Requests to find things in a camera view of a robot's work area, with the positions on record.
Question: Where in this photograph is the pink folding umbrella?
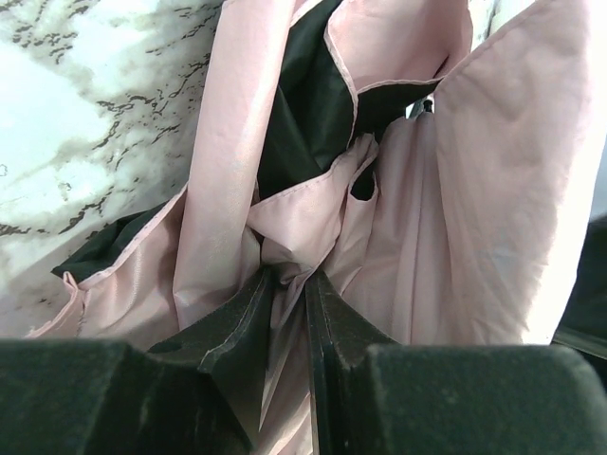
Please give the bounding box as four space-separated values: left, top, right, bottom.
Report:
34 1 606 454

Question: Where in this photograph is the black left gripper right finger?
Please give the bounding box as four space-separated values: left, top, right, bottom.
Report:
305 272 606 454

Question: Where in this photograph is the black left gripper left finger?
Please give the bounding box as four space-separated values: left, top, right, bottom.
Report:
1 268 270 454

